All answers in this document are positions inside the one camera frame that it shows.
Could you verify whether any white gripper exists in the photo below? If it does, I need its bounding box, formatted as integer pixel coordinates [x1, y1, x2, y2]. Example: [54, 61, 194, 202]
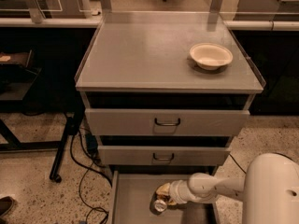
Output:
[155, 180, 190, 206]

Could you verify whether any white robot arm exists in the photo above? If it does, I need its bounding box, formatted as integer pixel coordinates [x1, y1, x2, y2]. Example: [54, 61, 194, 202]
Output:
[152, 153, 299, 224]

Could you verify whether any bottom grey drawer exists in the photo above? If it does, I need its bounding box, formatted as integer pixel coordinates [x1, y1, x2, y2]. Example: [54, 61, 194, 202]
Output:
[107, 172, 220, 224]

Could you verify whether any grey drawer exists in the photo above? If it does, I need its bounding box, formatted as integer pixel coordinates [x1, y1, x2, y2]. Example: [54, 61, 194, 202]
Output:
[98, 146, 230, 166]
[85, 108, 249, 136]
[107, 172, 220, 224]

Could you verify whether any middle grey drawer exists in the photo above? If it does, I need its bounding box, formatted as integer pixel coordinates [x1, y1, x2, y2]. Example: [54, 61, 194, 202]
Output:
[98, 146, 230, 166]

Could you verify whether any top grey drawer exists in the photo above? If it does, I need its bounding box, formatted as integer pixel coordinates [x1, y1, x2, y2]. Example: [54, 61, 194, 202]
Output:
[85, 108, 249, 136]

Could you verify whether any grey drawer cabinet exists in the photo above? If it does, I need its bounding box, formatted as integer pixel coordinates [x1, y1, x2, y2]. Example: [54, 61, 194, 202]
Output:
[75, 10, 267, 224]

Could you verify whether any dark shoe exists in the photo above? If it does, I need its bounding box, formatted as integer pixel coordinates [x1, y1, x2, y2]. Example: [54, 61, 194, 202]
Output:
[0, 196, 14, 217]

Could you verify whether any black floor cable right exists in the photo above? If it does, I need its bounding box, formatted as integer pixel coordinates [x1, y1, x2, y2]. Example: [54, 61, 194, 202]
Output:
[229, 152, 248, 175]

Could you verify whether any black floor cable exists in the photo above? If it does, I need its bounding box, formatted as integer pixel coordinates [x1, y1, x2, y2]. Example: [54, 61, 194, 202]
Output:
[69, 126, 113, 224]
[229, 152, 248, 175]

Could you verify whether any black floor cable left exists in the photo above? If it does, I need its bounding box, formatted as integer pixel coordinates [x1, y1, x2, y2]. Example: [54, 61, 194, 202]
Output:
[69, 126, 113, 224]

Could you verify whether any black table frame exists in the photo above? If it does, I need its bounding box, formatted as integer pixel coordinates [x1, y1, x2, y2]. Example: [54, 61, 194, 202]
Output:
[0, 49, 86, 183]

